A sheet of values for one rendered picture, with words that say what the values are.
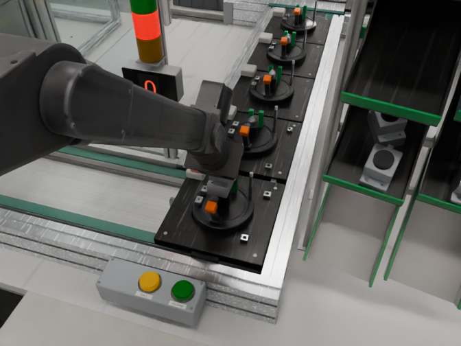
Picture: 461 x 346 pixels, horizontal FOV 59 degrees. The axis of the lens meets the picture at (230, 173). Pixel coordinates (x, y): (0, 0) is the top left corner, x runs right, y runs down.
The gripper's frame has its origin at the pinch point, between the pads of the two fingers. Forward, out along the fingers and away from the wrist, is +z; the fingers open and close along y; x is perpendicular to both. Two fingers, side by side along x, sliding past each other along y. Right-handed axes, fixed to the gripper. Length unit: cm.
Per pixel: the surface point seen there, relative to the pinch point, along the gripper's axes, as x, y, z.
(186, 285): 24.7, 0.8, -1.2
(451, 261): 8.2, -45.9, 1.8
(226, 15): -84, 35, 84
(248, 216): 8.3, -6.5, 8.1
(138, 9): -22.7, 18.9, -16.4
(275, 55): -51, 3, 50
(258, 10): -86, 20, 81
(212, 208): 9.0, -0.6, -2.1
